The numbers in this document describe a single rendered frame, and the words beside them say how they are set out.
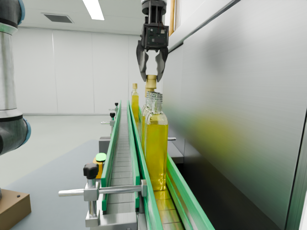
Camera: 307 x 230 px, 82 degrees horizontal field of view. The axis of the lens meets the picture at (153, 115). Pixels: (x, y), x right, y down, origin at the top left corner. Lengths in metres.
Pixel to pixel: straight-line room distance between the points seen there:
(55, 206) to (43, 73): 6.22
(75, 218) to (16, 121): 0.37
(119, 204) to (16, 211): 0.34
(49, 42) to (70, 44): 0.63
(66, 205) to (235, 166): 0.56
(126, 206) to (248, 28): 0.44
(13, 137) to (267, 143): 0.70
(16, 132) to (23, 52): 6.37
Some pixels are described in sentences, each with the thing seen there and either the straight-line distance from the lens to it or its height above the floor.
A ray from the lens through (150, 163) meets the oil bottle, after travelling 0.48.
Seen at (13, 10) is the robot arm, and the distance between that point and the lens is 0.75.
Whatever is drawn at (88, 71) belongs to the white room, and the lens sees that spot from 6.41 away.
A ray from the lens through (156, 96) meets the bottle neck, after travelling 0.45.
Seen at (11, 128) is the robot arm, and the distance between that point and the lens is 0.73.
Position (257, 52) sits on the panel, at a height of 1.22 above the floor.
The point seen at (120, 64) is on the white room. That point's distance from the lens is 6.32.
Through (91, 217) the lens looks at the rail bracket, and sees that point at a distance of 0.42.
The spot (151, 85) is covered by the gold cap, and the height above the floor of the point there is 1.16.
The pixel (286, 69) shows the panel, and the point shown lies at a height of 1.19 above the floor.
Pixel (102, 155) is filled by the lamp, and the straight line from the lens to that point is 0.81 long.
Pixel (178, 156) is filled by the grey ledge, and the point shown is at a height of 0.88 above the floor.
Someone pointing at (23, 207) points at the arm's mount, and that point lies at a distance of 0.72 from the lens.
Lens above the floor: 1.17
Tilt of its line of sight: 10 degrees down
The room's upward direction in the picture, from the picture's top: 2 degrees clockwise
